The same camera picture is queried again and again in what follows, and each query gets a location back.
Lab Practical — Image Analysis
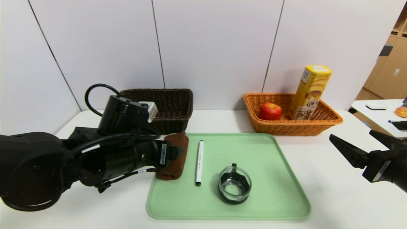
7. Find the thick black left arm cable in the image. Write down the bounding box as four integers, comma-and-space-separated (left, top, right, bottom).
85, 84, 122, 117

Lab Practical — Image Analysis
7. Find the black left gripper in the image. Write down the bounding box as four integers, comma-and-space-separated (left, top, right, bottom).
134, 140, 183, 169

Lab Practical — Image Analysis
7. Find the brown towel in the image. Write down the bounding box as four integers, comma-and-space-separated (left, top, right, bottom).
156, 131, 189, 181

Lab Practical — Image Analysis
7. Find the yellow snack box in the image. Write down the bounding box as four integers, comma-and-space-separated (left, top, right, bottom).
289, 65, 333, 121

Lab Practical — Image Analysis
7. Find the orange wicker basket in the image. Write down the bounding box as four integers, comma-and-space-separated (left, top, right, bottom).
244, 93, 344, 136

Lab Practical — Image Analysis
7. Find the thin black labelled cable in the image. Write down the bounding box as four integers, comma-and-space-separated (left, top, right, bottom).
97, 168, 158, 193

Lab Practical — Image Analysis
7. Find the light green plastic tray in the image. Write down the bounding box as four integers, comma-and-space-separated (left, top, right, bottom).
146, 133, 312, 220

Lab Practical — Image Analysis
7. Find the clear glass cup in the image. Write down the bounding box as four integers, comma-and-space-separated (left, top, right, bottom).
218, 163, 252, 205

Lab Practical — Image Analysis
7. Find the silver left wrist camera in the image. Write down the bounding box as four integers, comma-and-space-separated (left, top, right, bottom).
139, 101, 158, 123

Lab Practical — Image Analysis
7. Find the white background table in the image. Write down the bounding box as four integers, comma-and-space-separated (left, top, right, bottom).
351, 99, 407, 138

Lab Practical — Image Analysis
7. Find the thick white marker pen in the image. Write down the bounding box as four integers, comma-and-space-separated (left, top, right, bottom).
195, 140, 204, 187

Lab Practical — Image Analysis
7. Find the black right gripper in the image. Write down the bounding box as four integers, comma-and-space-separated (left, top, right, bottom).
329, 129, 407, 193

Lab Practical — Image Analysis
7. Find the dark brown wicker basket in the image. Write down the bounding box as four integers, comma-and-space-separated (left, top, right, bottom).
119, 88, 194, 135

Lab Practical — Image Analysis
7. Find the red apple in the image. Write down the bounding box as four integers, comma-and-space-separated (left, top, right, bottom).
259, 103, 283, 121

